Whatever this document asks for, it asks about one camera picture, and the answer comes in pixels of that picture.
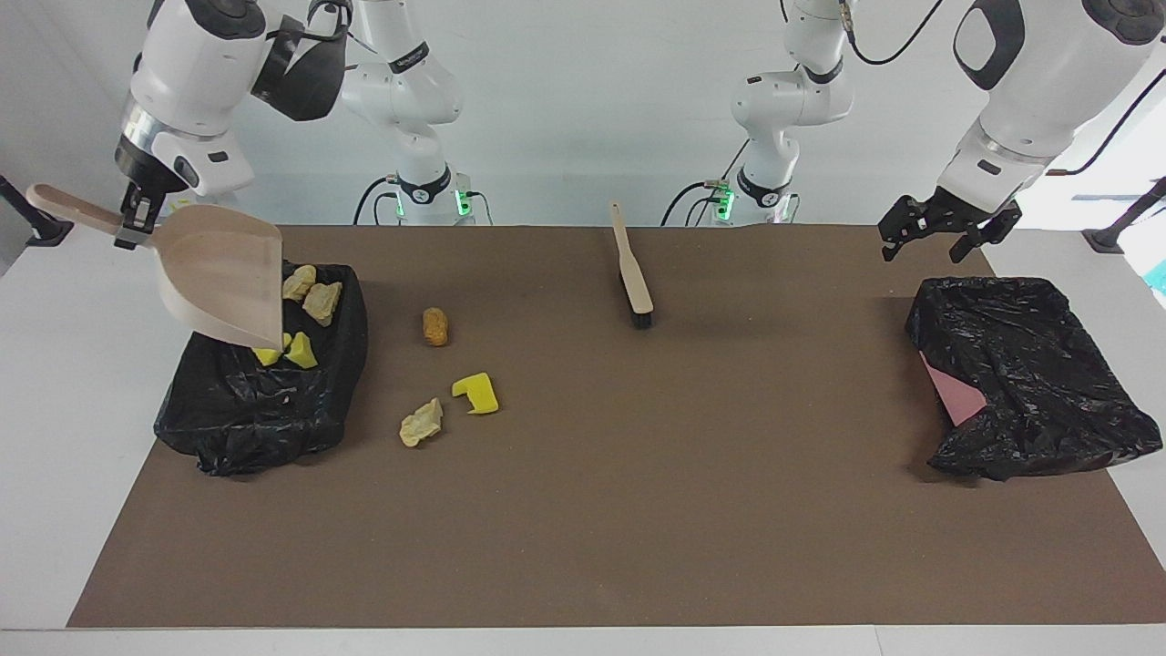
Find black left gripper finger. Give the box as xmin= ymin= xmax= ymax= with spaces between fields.
xmin=878 ymin=194 xmax=950 ymax=265
xmin=949 ymin=205 xmax=1023 ymax=266

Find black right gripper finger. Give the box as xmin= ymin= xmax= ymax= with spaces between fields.
xmin=113 ymin=196 xmax=154 ymax=252

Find beige plastic dustpan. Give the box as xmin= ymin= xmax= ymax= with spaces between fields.
xmin=26 ymin=183 xmax=285 ymax=353

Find pale beige foam chunk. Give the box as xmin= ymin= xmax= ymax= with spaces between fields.
xmin=302 ymin=282 xmax=345 ymax=327

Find beige hand brush black bristles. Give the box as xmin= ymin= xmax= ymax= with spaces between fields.
xmin=609 ymin=201 xmax=656 ymax=330

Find pale cream foam chunk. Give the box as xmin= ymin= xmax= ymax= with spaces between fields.
xmin=399 ymin=397 xmax=445 ymax=448

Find notched yellow sponge piece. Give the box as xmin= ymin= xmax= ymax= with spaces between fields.
xmin=451 ymin=372 xmax=501 ymax=416

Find pink bin with black bag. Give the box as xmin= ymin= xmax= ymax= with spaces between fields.
xmin=905 ymin=276 xmax=1164 ymax=483

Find black bag lined bin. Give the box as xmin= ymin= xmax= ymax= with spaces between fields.
xmin=153 ymin=258 xmax=370 ymax=477

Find brown table mat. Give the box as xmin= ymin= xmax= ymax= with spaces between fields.
xmin=66 ymin=225 xmax=1166 ymax=630

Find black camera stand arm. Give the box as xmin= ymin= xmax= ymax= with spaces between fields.
xmin=1081 ymin=176 xmax=1166 ymax=255
xmin=0 ymin=173 xmax=75 ymax=248

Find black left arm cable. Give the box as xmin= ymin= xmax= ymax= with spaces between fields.
xmin=838 ymin=0 xmax=1166 ymax=177

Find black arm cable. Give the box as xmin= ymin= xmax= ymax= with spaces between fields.
xmin=838 ymin=0 xmax=1166 ymax=177
xmin=273 ymin=0 xmax=365 ymax=56

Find black base power cable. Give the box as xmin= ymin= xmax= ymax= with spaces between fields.
xmin=353 ymin=176 xmax=402 ymax=226
xmin=660 ymin=180 xmax=730 ymax=226

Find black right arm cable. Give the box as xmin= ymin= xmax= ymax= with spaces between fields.
xmin=273 ymin=0 xmax=365 ymax=56

